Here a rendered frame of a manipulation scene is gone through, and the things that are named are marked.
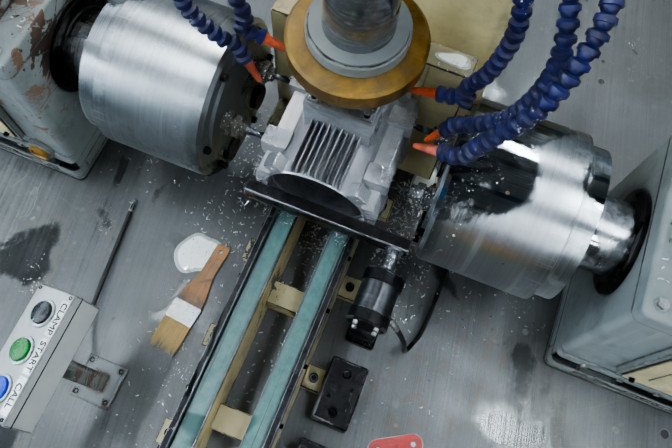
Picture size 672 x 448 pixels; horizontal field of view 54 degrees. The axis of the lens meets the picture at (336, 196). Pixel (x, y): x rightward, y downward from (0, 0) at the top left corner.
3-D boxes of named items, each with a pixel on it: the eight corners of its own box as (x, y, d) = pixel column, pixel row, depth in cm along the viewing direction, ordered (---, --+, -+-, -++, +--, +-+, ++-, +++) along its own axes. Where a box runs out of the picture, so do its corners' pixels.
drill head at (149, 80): (110, 19, 119) (62, -88, 96) (296, 87, 115) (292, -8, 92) (36, 132, 110) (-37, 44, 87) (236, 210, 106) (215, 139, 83)
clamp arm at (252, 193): (411, 242, 96) (252, 181, 99) (414, 236, 93) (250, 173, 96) (403, 264, 95) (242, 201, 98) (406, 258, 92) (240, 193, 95)
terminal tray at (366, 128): (332, 60, 99) (333, 31, 92) (398, 84, 98) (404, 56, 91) (301, 125, 95) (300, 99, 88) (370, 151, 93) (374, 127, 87)
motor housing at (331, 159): (307, 103, 114) (306, 36, 96) (410, 140, 112) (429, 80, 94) (259, 202, 106) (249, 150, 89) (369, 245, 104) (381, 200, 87)
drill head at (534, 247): (406, 127, 113) (431, 40, 90) (640, 212, 109) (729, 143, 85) (354, 256, 104) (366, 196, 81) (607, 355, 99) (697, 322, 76)
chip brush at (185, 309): (213, 240, 116) (212, 239, 115) (237, 253, 115) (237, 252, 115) (147, 344, 109) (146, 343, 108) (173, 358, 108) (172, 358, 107)
